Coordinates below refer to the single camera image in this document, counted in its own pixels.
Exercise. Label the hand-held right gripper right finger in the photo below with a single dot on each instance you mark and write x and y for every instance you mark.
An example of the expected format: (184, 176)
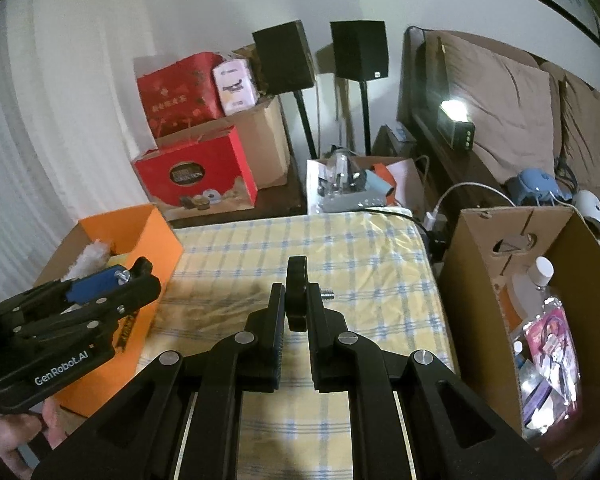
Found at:
(325, 355)

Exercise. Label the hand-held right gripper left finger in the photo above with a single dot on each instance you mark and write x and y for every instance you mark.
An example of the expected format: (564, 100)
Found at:
(272, 355)

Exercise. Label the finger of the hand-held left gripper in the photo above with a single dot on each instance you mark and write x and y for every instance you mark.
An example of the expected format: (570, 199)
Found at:
(92, 285)
(135, 292)

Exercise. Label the white fluffy duster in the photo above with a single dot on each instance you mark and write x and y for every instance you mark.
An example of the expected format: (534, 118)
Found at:
(87, 257)

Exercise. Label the orange cardboard box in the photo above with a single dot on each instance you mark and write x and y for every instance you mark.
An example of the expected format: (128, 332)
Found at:
(150, 245)

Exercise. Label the small black red-capped object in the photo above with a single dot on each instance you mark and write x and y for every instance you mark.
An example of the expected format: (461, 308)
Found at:
(296, 290)

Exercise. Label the person's left hand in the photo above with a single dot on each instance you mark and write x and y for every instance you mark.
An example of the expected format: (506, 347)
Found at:
(5, 440)

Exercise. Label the yellow checked tablecloth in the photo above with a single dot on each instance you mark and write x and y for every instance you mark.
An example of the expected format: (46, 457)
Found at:
(330, 250)

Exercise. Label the red chocolate box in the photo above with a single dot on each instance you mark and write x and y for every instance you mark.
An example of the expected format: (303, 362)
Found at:
(195, 175)

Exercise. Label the white curtain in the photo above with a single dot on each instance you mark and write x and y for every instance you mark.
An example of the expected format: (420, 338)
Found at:
(45, 110)

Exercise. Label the clear glass jar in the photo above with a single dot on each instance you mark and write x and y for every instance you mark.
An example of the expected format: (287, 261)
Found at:
(345, 170)

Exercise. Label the white open box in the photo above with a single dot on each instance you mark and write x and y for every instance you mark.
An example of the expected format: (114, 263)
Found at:
(405, 180)

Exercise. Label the plain brown cardboard box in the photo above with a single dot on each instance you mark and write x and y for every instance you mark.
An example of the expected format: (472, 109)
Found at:
(265, 145)

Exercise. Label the red gift bag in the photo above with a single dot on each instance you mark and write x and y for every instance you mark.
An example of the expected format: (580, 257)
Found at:
(177, 95)

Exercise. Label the clear bottle with white cap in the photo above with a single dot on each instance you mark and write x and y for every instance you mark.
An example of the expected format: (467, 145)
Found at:
(532, 285)

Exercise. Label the dark box with blue label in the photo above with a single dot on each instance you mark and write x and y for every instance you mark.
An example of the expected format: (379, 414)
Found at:
(395, 140)

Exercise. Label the pink printed packet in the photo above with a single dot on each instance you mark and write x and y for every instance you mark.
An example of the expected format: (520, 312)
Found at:
(552, 355)

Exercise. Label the white tissue pack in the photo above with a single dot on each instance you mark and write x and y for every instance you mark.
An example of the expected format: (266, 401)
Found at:
(235, 87)

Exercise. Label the black speaker stand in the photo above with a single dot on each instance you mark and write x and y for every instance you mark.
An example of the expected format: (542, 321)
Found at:
(305, 125)
(365, 117)

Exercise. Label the small black glowing lamp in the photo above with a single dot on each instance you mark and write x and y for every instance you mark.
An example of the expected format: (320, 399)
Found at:
(455, 127)

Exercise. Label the black speaker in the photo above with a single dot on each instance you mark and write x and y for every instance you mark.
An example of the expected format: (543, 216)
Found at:
(359, 50)
(284, 57)

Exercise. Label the brown sofa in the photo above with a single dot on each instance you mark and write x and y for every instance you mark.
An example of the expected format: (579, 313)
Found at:
(530, 135)

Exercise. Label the white round device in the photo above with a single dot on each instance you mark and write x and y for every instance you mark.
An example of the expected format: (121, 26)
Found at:
(591, 212)

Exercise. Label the brown sofa cushion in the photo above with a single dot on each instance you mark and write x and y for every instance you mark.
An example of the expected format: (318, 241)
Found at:
(590, 135)
(505, 105)

